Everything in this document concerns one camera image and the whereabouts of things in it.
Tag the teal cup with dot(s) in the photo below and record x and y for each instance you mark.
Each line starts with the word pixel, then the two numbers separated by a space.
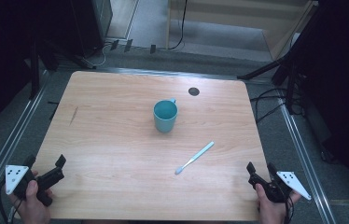
pixel 164 119

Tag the metal floor rail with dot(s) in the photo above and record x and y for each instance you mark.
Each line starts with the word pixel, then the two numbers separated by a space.
pixel 11 143
pixel 303 161

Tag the light wooden furniture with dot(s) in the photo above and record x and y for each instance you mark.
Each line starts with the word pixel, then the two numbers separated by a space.
pixel 241 14

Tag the black metal stand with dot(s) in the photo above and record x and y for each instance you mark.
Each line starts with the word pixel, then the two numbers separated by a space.
pixel 34 71

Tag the person's left hand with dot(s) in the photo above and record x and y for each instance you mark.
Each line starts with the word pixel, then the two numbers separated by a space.
pixel 32 208

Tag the dark round table grommet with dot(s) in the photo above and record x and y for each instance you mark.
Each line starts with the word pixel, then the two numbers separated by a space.
pixel 193 91

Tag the light blue toothbrush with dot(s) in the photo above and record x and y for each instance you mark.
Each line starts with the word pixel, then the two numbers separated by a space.
pixel 194 158

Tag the dark cabinet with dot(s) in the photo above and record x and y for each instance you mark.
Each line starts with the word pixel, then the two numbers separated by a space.
pixel 91 25

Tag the person's right hand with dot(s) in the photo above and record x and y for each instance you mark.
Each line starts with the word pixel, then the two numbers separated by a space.
pixel 273 213

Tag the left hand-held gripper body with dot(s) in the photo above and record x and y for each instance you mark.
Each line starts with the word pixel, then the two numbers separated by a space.
pixel 49 179

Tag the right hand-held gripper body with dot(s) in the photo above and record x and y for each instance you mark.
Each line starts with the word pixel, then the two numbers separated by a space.
pixel 272 191

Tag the black tripod stand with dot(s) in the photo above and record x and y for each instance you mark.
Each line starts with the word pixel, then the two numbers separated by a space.
pixel 290 81

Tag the black tape strip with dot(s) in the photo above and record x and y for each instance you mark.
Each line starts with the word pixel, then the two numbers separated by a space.
pixel 114 45
pixel 153 48
pixel 128 45

